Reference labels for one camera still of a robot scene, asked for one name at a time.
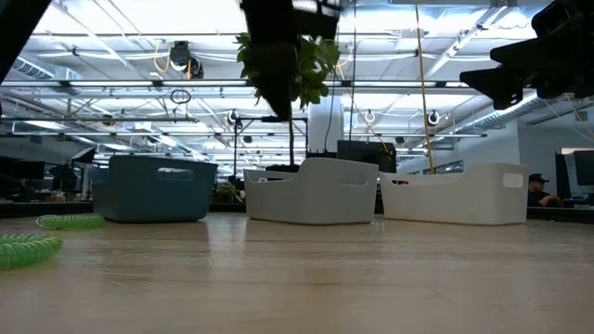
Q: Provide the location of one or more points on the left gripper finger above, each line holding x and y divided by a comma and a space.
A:
278, 79

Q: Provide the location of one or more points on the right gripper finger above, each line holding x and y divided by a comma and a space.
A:
524, 53
501, 88

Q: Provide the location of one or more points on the grey plastic bin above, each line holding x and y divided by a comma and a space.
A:
315, 199

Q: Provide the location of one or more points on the white plastic bin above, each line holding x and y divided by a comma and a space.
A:
455, 204

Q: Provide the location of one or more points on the black background rack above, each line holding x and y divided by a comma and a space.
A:
271, 119

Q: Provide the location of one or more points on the small background plant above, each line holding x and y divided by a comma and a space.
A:
226, 193

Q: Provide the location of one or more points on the green leafy plant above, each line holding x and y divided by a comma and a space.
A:
315, 69

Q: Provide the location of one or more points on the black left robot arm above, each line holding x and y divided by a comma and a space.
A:
18, 28

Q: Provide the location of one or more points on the black computer monitor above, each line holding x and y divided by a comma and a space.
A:
29, 170
584, 168

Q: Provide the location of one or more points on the person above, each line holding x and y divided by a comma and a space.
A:
538, 197

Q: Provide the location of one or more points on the teal plastic bin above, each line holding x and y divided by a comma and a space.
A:
139, 199

